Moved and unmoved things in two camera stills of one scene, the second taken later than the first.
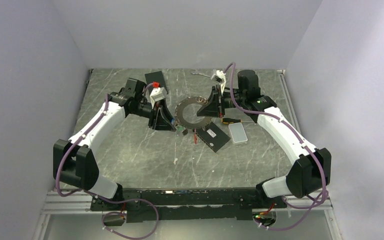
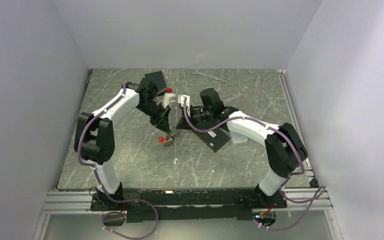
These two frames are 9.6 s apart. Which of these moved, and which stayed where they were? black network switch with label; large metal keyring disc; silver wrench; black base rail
Moved: large metal keyring disc
Stayed: black network switch with label; silver wrench; black base rail
